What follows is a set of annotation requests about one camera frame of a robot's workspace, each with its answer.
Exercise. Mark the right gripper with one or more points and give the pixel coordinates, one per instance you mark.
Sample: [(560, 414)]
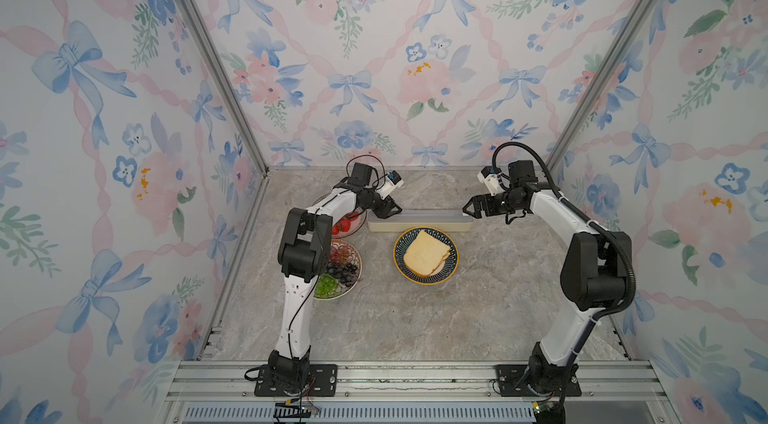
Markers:
[(485, 199)]

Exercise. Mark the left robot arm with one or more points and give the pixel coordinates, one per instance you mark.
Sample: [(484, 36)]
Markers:
[(304, 254)]

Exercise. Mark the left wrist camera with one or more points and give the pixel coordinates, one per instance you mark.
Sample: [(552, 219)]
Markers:
[(390, 182)]

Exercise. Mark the plate of grapes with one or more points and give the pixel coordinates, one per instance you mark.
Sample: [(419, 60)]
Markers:
[(342, 273)]

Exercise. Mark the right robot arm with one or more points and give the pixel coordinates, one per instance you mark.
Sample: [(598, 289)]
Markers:
[(595, 277)]

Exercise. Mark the blue yellow-rimmed plate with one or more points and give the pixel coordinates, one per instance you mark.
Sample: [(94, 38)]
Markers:
[(446, 270)]

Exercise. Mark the cream plastic wrap dispenser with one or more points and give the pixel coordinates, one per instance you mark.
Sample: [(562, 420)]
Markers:
[(444, 220)]

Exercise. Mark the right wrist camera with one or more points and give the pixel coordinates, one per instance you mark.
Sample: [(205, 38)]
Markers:
[(491, 180)]

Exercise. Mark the aluminium front rail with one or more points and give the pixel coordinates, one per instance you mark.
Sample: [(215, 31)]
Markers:
[(415, 392)]

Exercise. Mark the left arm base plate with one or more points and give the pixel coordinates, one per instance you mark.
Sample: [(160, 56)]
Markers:
[(316, 380)]

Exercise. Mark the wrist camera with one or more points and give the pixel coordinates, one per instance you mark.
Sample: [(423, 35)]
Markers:
[(390, 182), (491, 180)]

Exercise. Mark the glass bowl of strawberries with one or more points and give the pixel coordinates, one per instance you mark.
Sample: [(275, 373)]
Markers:
[(348, 224)]

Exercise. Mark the bread slices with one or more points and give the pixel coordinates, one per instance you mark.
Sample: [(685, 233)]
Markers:
[(426, 254)]

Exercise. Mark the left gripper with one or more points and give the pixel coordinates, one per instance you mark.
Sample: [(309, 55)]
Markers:
[(386, 206)]

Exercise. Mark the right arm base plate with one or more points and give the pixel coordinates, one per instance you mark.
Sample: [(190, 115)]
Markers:
[(517, 380)]

